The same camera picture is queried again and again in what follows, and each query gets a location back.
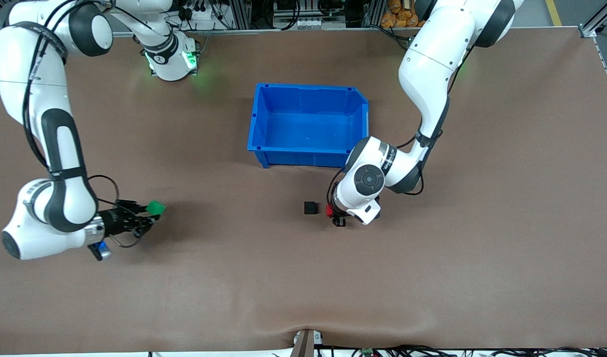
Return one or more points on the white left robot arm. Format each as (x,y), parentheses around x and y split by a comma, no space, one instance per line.
(432,64)

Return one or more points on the blue plastic storage bin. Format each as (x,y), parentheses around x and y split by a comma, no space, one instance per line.
(308,129)

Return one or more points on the white power strip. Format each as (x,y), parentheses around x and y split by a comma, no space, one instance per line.
(196,12)

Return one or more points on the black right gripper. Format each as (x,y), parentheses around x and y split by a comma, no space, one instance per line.
(116,221)

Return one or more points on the aluminium frame profile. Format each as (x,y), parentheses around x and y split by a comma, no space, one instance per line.
(598,20)

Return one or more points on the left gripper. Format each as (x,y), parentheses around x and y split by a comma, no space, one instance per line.
(338,218)

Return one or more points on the grey metal control box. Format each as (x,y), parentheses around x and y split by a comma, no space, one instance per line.
(308,17)

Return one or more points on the black cube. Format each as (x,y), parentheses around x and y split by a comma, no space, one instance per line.
(310,208)

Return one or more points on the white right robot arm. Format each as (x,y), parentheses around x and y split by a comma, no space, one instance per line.
(35,99)

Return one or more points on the small green connector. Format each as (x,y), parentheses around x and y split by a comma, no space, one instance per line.
(367,352)

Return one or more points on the red cube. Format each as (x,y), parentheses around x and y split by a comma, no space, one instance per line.
(329,210)

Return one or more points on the green cube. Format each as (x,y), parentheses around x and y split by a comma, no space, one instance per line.
(156,208)

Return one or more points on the pile of orange snack bags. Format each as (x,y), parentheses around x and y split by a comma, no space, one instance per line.
(397,15)

